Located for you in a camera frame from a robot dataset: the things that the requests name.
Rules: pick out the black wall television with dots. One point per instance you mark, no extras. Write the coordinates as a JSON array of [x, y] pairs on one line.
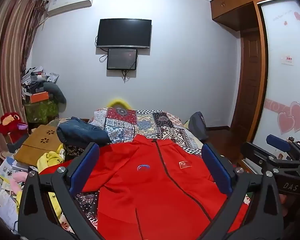
[[124, 33]]

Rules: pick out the red white door sticker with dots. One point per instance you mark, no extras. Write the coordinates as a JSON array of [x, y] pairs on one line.
[[287, 60]]

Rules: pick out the white air conditioner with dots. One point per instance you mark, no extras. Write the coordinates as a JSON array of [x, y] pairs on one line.
[[68, 2]]

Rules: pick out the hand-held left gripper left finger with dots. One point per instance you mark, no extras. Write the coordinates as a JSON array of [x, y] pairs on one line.
[[85, 165]]

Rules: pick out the small black wall monitor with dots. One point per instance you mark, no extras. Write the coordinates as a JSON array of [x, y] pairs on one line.
[[121, 58]]

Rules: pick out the pile of papers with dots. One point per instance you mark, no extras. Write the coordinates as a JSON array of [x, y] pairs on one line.
[[2, 192]]

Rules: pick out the orange box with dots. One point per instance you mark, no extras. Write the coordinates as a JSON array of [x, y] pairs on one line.
[[39, 97]]

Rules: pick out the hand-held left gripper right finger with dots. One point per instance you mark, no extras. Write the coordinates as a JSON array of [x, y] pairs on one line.
[[216, 170]]

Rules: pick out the brown perforated wooden board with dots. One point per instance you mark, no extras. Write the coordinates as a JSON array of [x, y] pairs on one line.
[[38, 145]]

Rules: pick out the striped brown curtain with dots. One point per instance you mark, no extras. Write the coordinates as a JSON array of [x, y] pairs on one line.
[[8, 55]]

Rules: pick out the red zip jacket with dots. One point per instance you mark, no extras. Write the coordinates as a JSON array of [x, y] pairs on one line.
[[152, 185]]

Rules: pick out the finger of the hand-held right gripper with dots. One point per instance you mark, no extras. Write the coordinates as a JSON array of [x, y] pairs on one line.
[[277, 142], [251, 156]]

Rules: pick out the yellow plastic object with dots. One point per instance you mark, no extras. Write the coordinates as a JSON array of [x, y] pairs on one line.
[[117, 102]]

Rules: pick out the pink cloth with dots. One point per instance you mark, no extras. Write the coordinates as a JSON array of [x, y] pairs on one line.
[[18, 178]]

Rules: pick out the yellow cloth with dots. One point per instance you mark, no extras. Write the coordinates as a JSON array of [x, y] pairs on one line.
[[51, 158]]

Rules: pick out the white heart-printed wardrobe door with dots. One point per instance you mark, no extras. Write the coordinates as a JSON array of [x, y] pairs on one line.
[[285, 87]]

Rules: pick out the red plush toy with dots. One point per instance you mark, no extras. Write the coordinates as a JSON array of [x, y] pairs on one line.
[[11, 125]]

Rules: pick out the pile of assorted clutter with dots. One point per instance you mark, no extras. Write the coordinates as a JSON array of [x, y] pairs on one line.
[[36, 76]]

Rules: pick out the grey backpack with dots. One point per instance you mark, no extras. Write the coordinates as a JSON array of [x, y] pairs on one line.
[[198, 126]]

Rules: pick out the patchwork printed blanket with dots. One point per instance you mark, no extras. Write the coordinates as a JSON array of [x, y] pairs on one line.
[[137, 122]]

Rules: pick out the wooden overhead cabinet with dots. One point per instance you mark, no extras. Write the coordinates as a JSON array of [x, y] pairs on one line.
[[236, 3]]

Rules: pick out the green patterned bag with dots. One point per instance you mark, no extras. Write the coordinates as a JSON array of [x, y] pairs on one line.
[[41, 111]]

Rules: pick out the grey cushion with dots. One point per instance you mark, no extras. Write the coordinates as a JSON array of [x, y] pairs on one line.
[[56, 92]]

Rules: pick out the blue denim garment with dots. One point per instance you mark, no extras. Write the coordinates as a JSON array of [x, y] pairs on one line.
[[81, 131]]

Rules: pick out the brown wooden door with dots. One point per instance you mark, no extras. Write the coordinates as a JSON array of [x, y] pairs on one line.
[[250, 80]]

